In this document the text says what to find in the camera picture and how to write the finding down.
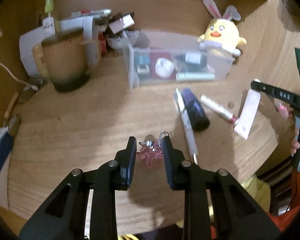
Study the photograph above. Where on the teal tape roll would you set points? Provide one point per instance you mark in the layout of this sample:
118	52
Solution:
142	59

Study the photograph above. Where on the pink tube white cap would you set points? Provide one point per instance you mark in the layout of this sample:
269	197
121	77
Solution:
248	113

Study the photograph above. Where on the binder clip card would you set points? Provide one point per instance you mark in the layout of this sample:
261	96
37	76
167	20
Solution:
143	69

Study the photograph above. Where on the right hand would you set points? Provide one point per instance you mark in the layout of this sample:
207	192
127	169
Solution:
294	144

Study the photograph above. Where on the yellow chick plush toy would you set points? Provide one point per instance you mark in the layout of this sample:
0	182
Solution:
222	33

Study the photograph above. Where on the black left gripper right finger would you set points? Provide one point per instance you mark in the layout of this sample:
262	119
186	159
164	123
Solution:
236	214

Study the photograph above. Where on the clear plastic storage bin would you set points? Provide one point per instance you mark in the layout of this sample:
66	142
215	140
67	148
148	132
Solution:
177	45

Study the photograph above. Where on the white pen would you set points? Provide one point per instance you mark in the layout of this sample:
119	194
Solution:
189	134

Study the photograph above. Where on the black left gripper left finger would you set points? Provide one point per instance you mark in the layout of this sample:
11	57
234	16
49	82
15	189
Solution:
63	214

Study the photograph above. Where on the red octopus keychain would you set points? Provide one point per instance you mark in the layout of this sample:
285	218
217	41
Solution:
152	149

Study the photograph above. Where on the white paper box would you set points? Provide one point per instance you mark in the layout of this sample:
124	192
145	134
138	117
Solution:
83	27

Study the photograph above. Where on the red packet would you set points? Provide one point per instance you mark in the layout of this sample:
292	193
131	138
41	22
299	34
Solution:
153	58

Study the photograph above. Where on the white tape roll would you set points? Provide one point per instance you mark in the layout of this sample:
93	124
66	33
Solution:
164	67

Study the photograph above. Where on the green spray bottle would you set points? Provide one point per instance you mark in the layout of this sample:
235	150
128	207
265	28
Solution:
50	22

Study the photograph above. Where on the light green tube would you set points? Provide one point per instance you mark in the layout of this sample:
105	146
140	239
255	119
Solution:
194	76

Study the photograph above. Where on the small cardboard box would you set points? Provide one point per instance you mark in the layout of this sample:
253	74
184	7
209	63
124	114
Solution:
121	24

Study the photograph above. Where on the dark purple cosmetic bottle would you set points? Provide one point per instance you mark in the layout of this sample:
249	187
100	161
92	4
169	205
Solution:
198	118

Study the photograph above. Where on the lip gloss tube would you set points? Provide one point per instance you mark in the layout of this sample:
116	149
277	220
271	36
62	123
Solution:
226	114

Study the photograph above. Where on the glass bowl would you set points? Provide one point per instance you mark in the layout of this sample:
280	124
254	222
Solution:
117	43

